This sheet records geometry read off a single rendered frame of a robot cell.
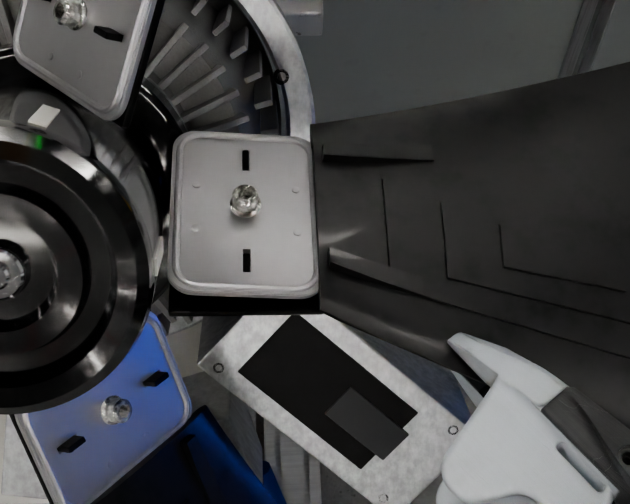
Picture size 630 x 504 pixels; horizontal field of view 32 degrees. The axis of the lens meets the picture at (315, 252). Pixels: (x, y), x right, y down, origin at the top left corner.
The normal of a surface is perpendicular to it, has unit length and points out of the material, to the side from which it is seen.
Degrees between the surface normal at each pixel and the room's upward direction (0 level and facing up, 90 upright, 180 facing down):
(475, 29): 90
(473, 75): 90
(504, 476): 6
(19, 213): 55
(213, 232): 8
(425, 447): 50
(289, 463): 0
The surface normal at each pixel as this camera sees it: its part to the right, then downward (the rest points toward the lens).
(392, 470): 0.05, 0.32
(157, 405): 0.76, -0.03
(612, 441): -0.25, -0.65
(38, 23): -0.70, -0.01
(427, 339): 0.18, -0.36
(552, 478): -0.05, -0.47
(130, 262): -0.21, 0.33
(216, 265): 0.13, -0.60
